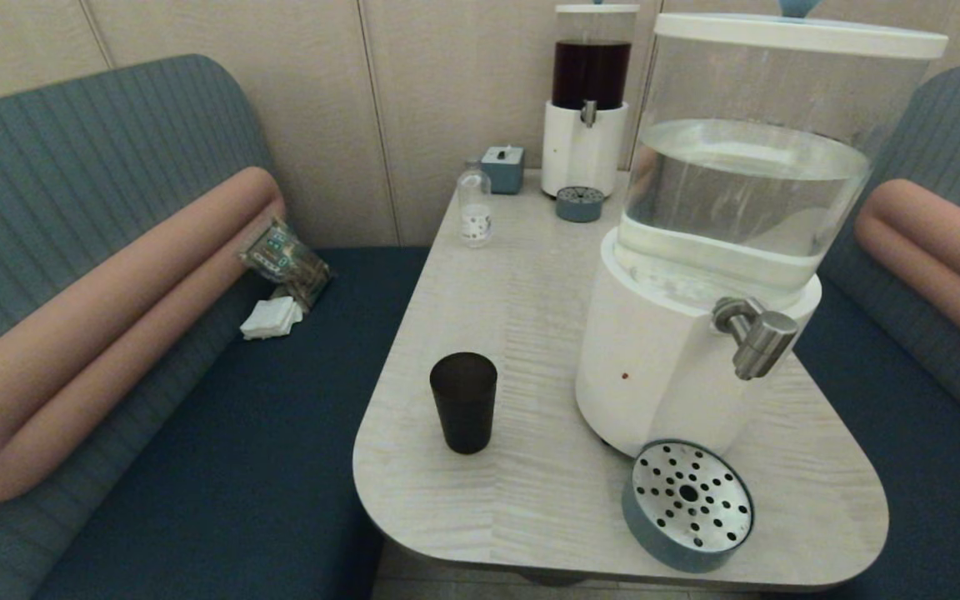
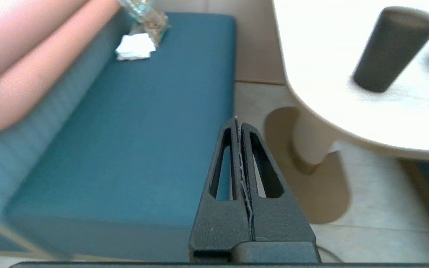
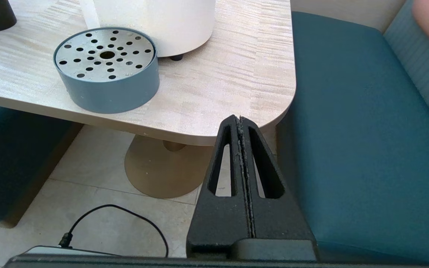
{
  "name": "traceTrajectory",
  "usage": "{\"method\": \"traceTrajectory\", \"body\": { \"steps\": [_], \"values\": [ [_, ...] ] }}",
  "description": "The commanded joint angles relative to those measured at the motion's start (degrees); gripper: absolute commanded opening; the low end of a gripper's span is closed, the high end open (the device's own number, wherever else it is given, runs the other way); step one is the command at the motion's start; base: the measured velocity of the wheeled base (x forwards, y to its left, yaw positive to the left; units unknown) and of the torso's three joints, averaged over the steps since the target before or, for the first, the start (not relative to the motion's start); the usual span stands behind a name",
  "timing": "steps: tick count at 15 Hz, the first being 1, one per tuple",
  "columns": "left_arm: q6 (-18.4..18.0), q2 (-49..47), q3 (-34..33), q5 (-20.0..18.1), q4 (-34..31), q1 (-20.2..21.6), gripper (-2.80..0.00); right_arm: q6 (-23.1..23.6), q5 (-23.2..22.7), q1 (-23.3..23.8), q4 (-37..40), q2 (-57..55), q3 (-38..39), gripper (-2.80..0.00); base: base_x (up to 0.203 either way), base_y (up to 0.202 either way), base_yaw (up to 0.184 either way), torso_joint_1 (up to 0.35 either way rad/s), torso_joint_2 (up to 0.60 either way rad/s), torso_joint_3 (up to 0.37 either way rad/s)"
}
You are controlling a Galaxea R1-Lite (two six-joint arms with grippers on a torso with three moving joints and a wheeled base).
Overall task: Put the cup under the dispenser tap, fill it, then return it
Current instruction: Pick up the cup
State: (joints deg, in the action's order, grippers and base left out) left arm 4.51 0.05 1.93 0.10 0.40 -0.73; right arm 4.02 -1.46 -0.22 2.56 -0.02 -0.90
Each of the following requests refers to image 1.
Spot black plastic cup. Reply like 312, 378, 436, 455
429, 352, 498, 455

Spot large metal dispenser tap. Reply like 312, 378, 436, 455
712, 296, 799, 381

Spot small clear glass bottle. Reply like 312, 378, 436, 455
457, 158, 493, 248

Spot small blue tissue box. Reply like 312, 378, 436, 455
481, 145, 526, 195

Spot small blue round drip tray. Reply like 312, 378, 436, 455
555, 186, 605, 223

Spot small dark drink dispenser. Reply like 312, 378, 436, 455
541, 2, 641, 200

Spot large clear water dispenser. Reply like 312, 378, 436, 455
575, 0, 949, 459

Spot clear plastic snack packet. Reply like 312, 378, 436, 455
238, 217, 333, 313

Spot white folded napkins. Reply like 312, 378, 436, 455
239, 295, 304, 341

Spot large blue round drip tray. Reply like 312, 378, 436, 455
621, 439, 755, 574

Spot teal ribbed sofa bench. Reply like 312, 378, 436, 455
0, 54, 431, 600
788, 65, 960, 600

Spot pink bolster cushion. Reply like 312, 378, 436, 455
0, 167, 287, 504
853, 177, 960, 372

